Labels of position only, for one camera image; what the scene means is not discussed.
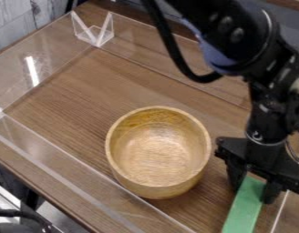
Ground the clear acrylic tray wall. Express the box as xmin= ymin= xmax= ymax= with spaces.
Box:
xmin=0 ymin=105 xmax=195 ymax=233

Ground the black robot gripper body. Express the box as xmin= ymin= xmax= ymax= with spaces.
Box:
xmin=215 ymin=137 xmax=299 ymax=194

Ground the black cable bottom left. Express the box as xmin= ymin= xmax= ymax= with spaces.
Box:
xmin=0 ymin=208 xmax=51 ymax=233

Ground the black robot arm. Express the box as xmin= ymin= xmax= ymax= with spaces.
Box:
xmin=141 ymin=0 xmax=299 ymax=204

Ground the brown wooden bowl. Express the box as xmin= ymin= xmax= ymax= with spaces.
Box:
xmin=104 ymin=106 xmax=211 ymax=199

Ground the long green block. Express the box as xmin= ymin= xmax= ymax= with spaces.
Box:
xmin=221 ymin=177 xmax=264 ymax=233

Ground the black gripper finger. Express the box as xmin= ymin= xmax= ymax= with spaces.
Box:
xmin=225 ymin=158 xmax=247 ymax=191
xmin=261 ymin=181 xmax=281 ymax=204

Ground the clear acrylic corner bracket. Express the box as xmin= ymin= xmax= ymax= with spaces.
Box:
xmin=70 ymin=11 xmax=114 ymax=47

